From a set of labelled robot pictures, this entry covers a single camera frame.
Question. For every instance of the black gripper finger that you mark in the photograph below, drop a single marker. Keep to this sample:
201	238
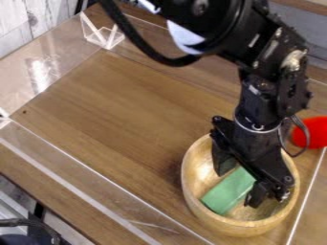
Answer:
258	194
225	161

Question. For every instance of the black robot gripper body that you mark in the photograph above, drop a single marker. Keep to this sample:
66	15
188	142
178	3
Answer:
258	153

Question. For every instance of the green rectangular block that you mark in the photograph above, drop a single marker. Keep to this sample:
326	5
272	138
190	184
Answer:
229	192

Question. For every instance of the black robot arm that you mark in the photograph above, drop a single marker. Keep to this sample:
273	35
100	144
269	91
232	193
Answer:
241	31

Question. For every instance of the brown wooden bowl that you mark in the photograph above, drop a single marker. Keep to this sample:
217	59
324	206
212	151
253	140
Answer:
244	221

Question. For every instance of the red fuzzy ball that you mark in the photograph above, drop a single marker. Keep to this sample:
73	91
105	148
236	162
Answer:
317	126

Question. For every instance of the clear acrylic corner bracket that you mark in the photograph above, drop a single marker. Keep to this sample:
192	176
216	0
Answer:
105	37

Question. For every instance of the black device with cable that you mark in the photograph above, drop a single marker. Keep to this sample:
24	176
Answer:
22	230

